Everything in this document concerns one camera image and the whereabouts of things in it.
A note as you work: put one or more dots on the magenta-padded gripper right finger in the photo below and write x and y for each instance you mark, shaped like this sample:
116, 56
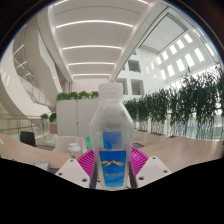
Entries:
153, 170

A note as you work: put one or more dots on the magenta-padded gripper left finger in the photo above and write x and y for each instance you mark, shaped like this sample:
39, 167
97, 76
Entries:
70, 171

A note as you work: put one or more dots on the clear blue-labelled water bottle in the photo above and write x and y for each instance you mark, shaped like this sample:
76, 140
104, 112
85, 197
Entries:
111, 133

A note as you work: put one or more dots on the clear plastic tumbler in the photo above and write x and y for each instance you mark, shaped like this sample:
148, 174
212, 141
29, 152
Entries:
74, 149

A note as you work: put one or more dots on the white paper booklet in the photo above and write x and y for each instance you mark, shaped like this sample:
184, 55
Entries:
42, 165

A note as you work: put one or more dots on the black chair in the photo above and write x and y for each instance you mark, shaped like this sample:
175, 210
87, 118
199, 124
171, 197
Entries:
27, 138

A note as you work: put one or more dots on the row of potted green trees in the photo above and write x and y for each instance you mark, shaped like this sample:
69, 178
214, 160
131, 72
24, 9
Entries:
186, 103

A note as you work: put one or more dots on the green hedge on white planter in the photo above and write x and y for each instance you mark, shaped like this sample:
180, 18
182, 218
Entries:
76, 95

